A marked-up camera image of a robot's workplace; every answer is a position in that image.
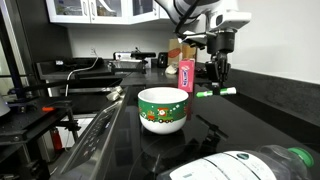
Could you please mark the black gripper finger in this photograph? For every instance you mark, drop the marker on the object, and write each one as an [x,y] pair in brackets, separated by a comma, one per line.
[221,84]
[214,87]

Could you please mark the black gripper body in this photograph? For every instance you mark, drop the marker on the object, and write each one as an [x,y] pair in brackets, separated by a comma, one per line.
[219,46]

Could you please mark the green white marker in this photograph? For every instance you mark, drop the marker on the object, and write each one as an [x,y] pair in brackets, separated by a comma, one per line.
[220,92]

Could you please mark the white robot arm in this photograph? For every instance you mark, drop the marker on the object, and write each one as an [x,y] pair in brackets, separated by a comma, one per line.
[182,12]

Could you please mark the white green christmas mug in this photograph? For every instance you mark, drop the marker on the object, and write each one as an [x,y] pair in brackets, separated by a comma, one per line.
[163,110]

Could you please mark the pink carton box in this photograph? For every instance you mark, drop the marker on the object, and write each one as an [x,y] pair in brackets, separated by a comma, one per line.
[186,75]

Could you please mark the brown paper bag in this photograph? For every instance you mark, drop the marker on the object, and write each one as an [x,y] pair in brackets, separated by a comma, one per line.
[178,51]

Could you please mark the white cloth lump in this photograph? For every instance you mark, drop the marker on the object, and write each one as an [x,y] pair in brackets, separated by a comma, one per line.
[171,70]

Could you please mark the black speaker box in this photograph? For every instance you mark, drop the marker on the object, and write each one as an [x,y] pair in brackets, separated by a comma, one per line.
[162,60]

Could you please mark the clear bottle green cap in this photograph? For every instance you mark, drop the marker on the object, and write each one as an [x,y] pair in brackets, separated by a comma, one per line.
[269,162]

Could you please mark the white upper kitchen cabinets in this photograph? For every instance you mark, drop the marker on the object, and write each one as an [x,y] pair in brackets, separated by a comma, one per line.
[119,12]

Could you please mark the left orange black clamp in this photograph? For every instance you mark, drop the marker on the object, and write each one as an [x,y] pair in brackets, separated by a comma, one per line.
[71,124]

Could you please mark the stainless stove control panel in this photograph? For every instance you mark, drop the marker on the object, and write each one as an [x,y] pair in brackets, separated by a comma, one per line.
[84,159]

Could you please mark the red fire extinguisher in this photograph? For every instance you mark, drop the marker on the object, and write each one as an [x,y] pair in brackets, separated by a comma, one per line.
[57,143]

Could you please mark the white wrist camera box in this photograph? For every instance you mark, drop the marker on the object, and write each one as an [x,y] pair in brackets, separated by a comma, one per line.
[229,20]

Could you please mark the black camera on stand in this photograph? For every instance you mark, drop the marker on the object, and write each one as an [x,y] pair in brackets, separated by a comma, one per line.
[144,60]

